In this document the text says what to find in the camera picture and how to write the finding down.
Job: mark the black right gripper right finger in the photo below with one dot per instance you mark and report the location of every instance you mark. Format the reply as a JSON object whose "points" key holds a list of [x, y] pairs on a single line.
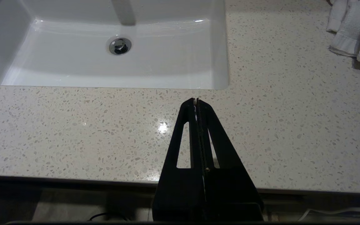
{"points": [[230, 193]]}

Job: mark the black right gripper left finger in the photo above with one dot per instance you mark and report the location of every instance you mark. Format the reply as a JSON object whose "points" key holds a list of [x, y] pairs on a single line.
{"points": [[180, 193]]}

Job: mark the chrome sink drain stopper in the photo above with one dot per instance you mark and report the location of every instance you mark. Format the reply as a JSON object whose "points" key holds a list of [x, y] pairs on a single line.
{"points": [[120, 46]]}

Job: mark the white rectangular sink basin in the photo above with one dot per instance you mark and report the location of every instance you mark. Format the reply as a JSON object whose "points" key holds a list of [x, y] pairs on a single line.
{"points": [[73, 62]]}

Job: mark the white crumpled towel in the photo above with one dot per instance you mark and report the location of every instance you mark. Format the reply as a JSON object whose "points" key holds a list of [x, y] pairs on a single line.
{"points": [[358, 28]]}

